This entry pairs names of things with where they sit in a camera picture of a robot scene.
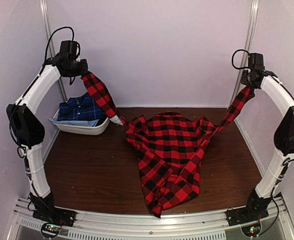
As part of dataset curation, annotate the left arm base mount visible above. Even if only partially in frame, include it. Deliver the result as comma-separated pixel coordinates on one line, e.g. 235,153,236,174
30,192,76,227

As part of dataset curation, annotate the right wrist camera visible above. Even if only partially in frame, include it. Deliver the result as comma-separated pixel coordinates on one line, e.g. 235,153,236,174
248,52,265,71

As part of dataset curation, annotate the white plastic basin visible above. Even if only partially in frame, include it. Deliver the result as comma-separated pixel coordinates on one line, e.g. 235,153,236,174
49,110,110,136

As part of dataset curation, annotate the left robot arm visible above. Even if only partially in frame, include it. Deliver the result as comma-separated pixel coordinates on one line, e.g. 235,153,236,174
6,58,88,199

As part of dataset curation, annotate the right aluminium frame post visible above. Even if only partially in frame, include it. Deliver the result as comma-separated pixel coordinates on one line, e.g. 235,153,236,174
230,0,259,103

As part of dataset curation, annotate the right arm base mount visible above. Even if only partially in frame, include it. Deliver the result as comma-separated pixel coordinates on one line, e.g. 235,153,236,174
225,189,272,226

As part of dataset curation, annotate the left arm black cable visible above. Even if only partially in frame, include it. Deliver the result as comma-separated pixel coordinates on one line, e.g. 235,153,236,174
9,26,75,161

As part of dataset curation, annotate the blue plaid shirt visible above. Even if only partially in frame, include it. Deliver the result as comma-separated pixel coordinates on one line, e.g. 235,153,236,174
57,93,105,121

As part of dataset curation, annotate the right circuit board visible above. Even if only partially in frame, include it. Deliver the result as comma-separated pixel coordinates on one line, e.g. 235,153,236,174
241,223,262,238

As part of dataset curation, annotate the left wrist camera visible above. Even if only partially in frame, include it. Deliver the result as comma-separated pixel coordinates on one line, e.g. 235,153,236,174
58,40,80,61

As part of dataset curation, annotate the red black plaid shirt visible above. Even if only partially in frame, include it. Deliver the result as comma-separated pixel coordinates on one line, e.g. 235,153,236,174
81,72,255,218

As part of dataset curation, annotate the aluminium frame post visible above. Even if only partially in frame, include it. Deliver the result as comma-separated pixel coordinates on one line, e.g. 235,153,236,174
230,0,259,103
39,0,67,102

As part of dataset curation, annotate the aluminium front rail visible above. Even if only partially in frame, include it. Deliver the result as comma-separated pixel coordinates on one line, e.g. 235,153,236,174
11,191,291,240

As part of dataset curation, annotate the left aluminium frame post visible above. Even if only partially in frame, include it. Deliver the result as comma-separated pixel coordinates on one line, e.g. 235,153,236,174
39,0,67,102

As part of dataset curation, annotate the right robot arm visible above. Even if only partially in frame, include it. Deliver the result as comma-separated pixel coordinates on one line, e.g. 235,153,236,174
241,69,294,221

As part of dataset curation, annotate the left circuit board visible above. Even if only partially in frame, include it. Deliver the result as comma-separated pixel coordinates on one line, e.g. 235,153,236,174
40,222,61,239

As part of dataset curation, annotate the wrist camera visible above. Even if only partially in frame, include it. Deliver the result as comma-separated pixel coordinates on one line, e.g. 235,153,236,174
248,52,265,71
58,40,80,61

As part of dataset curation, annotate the circuit board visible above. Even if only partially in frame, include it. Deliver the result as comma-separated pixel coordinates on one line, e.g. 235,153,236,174
40,222,61,239
241,223,262,238

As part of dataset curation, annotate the light blue shirt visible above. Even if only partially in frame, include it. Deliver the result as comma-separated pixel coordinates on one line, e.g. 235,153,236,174
49,118,99,127

